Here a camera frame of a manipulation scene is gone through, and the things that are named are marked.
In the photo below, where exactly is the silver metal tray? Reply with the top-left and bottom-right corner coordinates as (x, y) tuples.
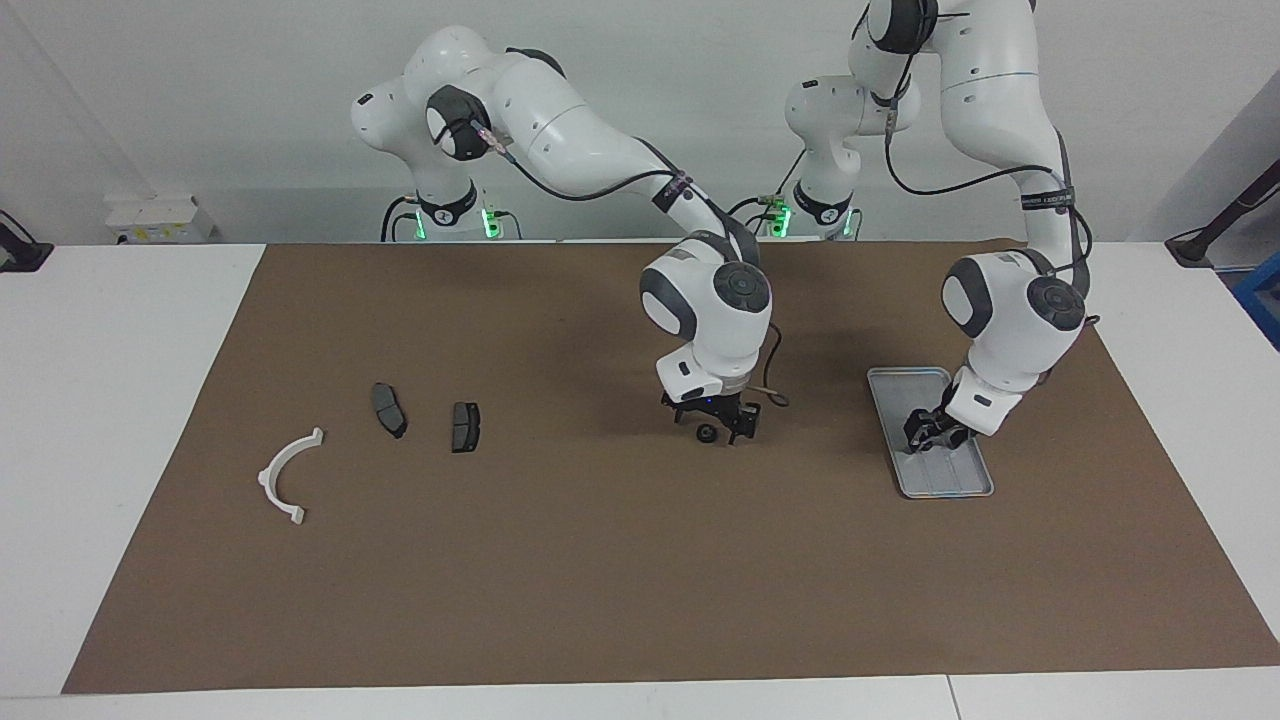
(866, 367), (995, 499)

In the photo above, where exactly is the brown table mat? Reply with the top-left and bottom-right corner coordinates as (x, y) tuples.
(62, 240), (1280, 694)

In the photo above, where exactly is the curved dark grey brake pad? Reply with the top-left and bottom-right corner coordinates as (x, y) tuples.
(371, 383), (408, 440)

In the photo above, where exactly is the blue crate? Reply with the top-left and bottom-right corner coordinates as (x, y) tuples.
(1232, 252), (1280, 351)

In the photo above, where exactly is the white box with labels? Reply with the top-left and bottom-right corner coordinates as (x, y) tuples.
(105, 195), (216, 244)

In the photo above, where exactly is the black table clamp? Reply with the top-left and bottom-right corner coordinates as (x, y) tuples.
(0, 210), (53, 273)

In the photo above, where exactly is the black left base cable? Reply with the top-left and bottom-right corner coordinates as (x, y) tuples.
(713, 150), (806, 238)

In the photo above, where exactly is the black base cable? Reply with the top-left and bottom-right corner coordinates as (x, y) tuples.
(380, 195), (421, 243)
(713, 150), (806, 238)

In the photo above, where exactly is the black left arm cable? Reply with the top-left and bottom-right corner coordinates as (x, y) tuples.
(883, 50), (1096, 331)

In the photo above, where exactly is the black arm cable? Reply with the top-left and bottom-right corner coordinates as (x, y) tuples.
(883, 50), (1096, 331)
(470, 120), (793, 409)

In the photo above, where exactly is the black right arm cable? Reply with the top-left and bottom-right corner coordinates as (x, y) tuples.
(470, 120), (793, 409)

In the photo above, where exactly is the black right base cable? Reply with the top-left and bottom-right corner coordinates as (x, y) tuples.
(380, 195), (421, 243)

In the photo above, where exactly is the white semicircular bracket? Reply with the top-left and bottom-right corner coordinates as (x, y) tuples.
(257, 428), (325, 526)

